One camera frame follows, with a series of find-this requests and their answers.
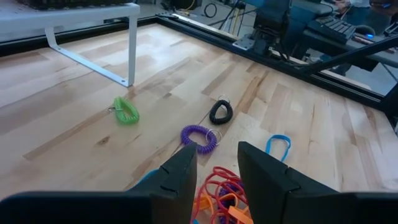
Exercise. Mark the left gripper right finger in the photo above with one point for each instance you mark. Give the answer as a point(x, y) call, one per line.
point(270, 193)

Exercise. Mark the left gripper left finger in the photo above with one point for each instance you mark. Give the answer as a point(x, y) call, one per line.
point(174, 186)

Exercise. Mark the orange rubber band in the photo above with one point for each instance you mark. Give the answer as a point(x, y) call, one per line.
point(203, 202)
point(239, 216)
point(228, 196)

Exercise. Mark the blue rubber band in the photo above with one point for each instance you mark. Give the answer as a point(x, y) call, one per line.
point(280, 136)

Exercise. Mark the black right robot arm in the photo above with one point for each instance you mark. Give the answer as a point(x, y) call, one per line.
point(267, 25)

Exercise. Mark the pile of rubber bands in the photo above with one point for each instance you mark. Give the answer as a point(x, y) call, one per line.
point(221, 170)

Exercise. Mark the black computer keyboard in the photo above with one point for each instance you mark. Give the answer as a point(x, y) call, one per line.
point(332, 28)

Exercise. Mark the black computer mouse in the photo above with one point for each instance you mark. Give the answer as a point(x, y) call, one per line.
point(365, 31)

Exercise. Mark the white perforated metal shelf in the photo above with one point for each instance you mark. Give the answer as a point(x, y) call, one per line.
point(62, 15)

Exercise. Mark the person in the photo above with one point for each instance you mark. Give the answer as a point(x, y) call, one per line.
point(360, 9)

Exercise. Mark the black aluminium table frame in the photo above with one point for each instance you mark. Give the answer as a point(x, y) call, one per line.
point(342, 88)

